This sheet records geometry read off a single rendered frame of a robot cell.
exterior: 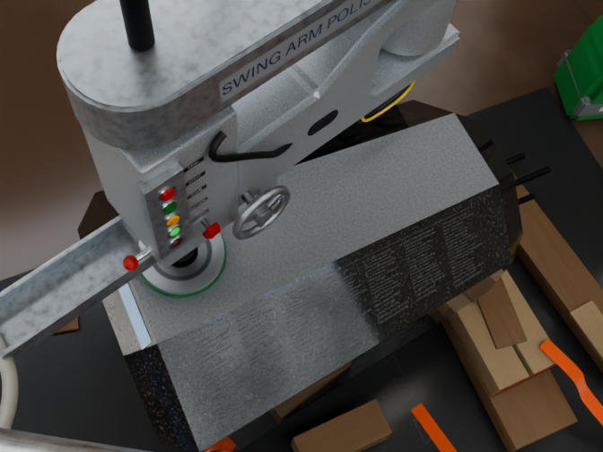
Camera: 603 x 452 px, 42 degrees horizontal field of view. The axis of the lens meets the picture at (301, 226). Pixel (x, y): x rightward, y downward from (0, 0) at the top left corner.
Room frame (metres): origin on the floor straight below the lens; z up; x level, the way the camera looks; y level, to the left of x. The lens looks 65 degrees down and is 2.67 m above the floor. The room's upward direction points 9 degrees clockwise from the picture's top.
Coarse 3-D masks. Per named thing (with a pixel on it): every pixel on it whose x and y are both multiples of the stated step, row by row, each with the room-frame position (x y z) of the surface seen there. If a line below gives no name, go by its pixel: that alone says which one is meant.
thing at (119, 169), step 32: (224, 128) 0.70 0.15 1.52; (96, 160) 0.70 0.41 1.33; (128, 160) 0.60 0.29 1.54; (160, 160) 0.61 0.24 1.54; (192, 160) 0.64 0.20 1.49; (128, 192) 0.62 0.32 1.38; (192, 192) 0.64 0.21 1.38; (224, 192) 0.69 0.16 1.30; (128, 224) 0.65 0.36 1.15; (192, 224) 0.63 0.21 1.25; (224, 224) 0.69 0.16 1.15
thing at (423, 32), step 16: (448, 0) 1.14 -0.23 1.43; (416, 16) 1.12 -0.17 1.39; (432, 16) 1.12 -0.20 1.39; (448, 16) 1.16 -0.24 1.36; (400, 32) 1.12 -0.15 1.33; (416, 32) 1.12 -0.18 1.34; (432, 32) 1.13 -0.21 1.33; (384, 48) 1.12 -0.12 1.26; (400, 48) 1.11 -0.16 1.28; (416, 48) 1.12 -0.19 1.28; (432, 48) 1.14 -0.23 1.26
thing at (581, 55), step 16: (592, 32) 2.09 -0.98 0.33; (576, 48) 2.10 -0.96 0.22; (592, 48) 2.04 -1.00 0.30; (560, 64) 2.12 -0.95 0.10; (576, 64) 2.05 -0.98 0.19; (592, 64) 1.99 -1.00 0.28; (560, 80) 2.06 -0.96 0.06; (576, 80) 2.00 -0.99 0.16; (592, 80) 1.94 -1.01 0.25; (576, 96) 1.94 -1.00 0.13; (592, 96) 1.92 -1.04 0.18; (576, 112) 1.90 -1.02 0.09; (592, 112) 1.91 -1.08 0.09
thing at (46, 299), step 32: (256, 192) 0.81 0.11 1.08; (64, 256) 0.57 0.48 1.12; (96, 256) 0.60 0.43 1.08; (32, 288) 0.51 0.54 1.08; (64, 288) 0.52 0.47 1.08; (96, 288) 0.51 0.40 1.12; (0, 320) 0.43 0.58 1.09; (32, 320) 0.44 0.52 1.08; (64, 320) 0.44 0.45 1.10; (0, 352) 0.35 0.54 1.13
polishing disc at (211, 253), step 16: (208, 240) 0.76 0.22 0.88; (208, 256) 0.72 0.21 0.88; (144, 272) 0.65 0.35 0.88; (160, 272) 0.66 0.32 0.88; (176, 272) 0.66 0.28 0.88; (192, 272) 0.67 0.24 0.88; (208, 272) 0.68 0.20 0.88; (160, 288) 0.62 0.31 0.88; (176, 288) 0.62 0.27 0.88; (192, 288) 0.63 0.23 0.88
